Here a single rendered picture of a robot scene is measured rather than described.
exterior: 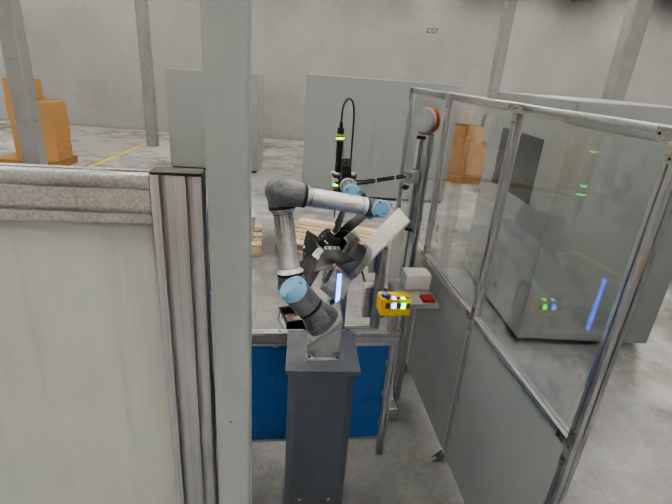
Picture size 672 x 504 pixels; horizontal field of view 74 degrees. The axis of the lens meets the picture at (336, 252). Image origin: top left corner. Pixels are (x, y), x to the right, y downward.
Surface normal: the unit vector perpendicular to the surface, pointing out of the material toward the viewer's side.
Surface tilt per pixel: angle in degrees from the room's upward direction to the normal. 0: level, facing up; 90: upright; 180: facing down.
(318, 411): 90
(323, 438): 90
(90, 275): 90
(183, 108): 90
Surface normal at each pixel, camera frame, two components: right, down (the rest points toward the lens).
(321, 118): 0.03, 0.38
